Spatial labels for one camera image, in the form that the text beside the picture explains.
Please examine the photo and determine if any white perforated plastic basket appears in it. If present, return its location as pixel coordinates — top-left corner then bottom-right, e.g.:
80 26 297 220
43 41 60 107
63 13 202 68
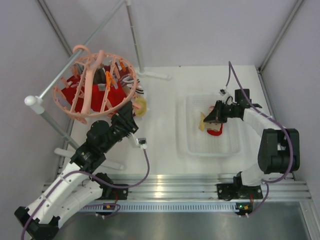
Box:
184 92 243 157

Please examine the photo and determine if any pink round clip hanger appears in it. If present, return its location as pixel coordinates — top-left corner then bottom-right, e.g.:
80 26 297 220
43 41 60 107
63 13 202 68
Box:
52 44 143 124

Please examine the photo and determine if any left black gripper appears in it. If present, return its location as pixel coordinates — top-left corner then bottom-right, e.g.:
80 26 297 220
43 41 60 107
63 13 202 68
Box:
101 100 139 153

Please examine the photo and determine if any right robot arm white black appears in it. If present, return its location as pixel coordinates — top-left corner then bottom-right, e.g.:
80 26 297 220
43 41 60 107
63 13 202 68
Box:
199 88 300 201

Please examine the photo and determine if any yellow sock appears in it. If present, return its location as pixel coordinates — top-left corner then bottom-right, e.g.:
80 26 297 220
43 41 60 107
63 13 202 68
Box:
134 97 147 117
198 111 207 132

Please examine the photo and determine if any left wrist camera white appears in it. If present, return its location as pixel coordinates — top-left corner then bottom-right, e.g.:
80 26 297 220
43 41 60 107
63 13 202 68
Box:
130 135 147 150

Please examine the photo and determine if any metal drying rack frame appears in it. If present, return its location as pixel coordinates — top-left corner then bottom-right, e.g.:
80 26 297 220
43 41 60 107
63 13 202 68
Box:
24 0 173 171

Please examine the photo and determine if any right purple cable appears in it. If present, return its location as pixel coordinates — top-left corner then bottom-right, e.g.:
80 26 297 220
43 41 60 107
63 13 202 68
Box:
224 61 294 218

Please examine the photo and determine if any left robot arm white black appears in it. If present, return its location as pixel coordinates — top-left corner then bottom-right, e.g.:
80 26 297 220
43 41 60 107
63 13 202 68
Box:
14 101 138 240

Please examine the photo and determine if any aluminium mounting rail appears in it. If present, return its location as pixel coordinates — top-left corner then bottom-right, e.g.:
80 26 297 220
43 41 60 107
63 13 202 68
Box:
39 173 312 213

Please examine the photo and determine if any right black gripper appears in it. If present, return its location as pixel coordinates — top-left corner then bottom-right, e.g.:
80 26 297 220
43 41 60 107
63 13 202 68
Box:
204 100 239 124

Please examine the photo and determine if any red sock white cuff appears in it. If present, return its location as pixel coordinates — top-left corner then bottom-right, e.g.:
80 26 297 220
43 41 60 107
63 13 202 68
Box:
61 65 127 112

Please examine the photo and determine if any red white patterned sock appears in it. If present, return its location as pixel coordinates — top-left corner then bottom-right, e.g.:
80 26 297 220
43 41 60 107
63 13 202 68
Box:
206 106 225 137

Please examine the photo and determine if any orange clothes peg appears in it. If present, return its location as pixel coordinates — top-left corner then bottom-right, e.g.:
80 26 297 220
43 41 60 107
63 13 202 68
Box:
105 71 118 90

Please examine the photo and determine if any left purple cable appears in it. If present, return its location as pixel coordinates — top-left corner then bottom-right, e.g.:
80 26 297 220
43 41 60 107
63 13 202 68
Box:
19 148 151 240

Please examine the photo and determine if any purple cable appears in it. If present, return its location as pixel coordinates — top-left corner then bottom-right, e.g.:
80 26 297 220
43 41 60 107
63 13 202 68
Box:
224 61 294 218
19 148 151 240

